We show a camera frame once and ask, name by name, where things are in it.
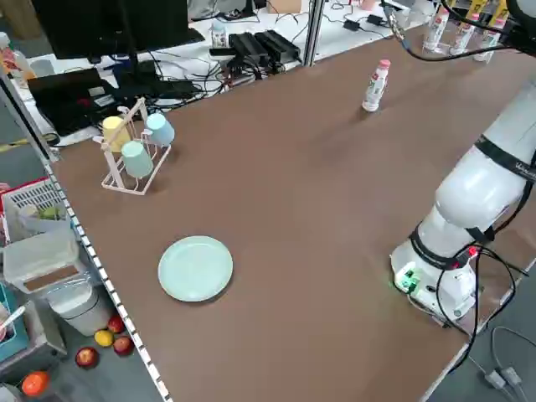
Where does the grey cable adapter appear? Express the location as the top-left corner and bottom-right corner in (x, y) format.
(484, 368), (508, 389)
(502, 366), (524, 386)

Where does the orange juice bottle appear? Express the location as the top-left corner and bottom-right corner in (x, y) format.
(0, 32), (38, 81)

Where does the capped white drink bottle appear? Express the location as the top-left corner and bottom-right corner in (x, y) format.
(450, 14), (481, 56)
(472, 28), (503, 64)
(421, 8), (451, 52)

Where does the yellow cup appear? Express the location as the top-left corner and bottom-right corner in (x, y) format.
(101, 116), (131, 152)

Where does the white bin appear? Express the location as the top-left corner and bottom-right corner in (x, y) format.
(44, 284), (113, 338)

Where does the yellow lemon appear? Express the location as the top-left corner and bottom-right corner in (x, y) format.
(93, 329), (116, 348)

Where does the black laptop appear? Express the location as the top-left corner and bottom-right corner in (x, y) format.
(27, 66), (129, 138)

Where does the black base cable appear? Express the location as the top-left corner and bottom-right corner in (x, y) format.
(435, 245), (531, 374)

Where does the small printed white bottle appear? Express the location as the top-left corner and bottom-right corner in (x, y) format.
(209, 20), (229, 49)

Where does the blue plastic basket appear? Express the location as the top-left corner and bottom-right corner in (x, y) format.
(0, 281), (31, 363)

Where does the pale green cup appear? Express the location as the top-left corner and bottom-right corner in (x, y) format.
(120, 140), (155, 179)

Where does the orange fruit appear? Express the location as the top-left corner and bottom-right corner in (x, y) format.
(21, 370), (52, 398)

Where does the translucent plastic box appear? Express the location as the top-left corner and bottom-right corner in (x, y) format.
(2, 228), (81, 295)

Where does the cardboard box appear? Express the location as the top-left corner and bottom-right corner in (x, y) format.
(267, 0), (303, 14)

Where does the black power adapter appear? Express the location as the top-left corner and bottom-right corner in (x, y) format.
(228, 32), (270, 64)
(254, 28), (302, 62)

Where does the grey cup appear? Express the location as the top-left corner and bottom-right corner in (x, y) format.
(29, 58), (54, 79)

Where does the clear acrylic shelf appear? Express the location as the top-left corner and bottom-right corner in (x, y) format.
(420, 6), (503, 64)

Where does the white plastic basket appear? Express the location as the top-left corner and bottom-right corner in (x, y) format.
(0, 178), (71, 244)

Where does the light blue cup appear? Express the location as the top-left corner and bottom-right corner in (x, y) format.
(144, 112), (176, 147)

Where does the black monitor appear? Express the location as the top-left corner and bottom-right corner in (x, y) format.
(31, 0), (206, 91)

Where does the pink wire cup rack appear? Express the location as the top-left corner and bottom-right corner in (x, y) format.
(100, 96), (173, 197)

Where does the slanted aluminium frame bar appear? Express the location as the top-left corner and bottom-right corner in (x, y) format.
(0, 66), (60, 162)

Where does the aluminium frame post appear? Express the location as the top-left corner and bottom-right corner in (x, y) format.
(301, 0), (327, 67)

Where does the pale green plate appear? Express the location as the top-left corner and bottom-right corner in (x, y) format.
(157, 235), (235, 303)

